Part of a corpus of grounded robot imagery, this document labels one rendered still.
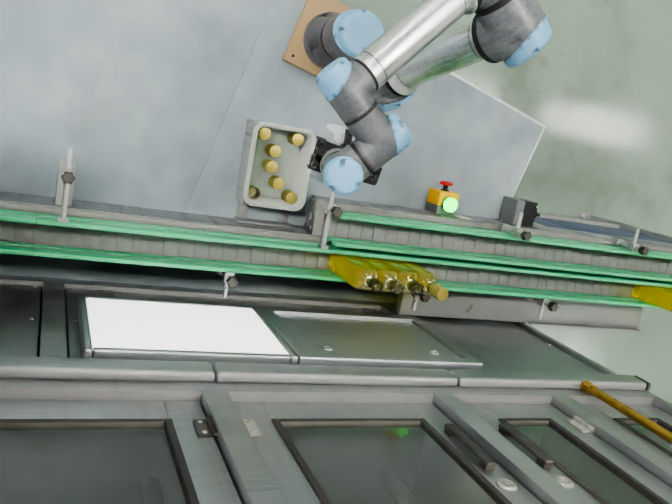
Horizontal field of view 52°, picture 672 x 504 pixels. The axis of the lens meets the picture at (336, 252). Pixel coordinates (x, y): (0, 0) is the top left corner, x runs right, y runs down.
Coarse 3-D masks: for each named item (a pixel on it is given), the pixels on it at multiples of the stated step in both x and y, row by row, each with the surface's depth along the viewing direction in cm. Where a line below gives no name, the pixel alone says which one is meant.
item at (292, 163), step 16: (256, 128) 180; (272, 128) 184; (288, 128) 183; (256, 144) 188; (288, 144) 191; (304, 144) 190; (256, 160) 189; (288, 160) 192; (304, 160) 189; (256, 176) 190; (288, 176) 193; (304, 176) 188; (272, 192) 193; (304, 192) 189; (272, 208) 187; (288, 208) 188
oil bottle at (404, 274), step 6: (378, 258) 191; (390, 264) 185; (396, 264) 187; (396, 270) 181; (402, 270) 180; (408, 270) 182; (402, 276) 178; (408, 276) 178; (414, 276) 179; (402, 282) 178
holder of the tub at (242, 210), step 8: (248, 120) 186; (256, 120) 185; (248, 128) 185; (248, 136) 185; (248, 144) 184; (248, 152) 183; (240, 168) 189; (240, 176) 188; (240, 184) 188; (240, 192) 187; (240, 200) 186; (240, 208) 192; (240, 216) 192; (280, 216) 197; (264, 224) 190; (272, 224) 191; (280, 224) 194; (288, 224) 196
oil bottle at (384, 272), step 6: (360, 258) 188; (366, 258) 188; (372, 258) 190; (372, 264) 182; (378, 264) 183; (384, 264) 185; (378, 270) 177; (384, 270) 177; (390, 270) 179; (378, 276) 177; (384, 276) 176; (390, 276) 176; (396, 276) 177; (384, 282) 176; (384, 288) 176
